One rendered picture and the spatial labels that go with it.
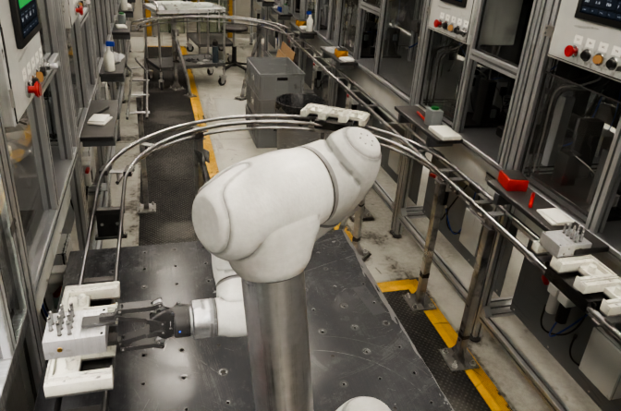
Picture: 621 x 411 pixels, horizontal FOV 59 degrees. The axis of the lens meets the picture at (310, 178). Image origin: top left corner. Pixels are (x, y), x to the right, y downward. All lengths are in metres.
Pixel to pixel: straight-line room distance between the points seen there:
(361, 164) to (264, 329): 0.29
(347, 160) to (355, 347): 0.97
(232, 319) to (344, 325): 0.56
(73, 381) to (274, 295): 0.66
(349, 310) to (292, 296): 1.01
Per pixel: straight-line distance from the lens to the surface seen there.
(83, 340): 1.32
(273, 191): 0.76
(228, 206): 0.74
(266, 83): 4.62
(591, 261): 2.04
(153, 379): 1.63
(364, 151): 0.85
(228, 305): 1.32
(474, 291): 2.52
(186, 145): 4.82
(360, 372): 1.65
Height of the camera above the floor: 1.83
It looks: 25 degrees down
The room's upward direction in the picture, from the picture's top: 4 degrees clockwise
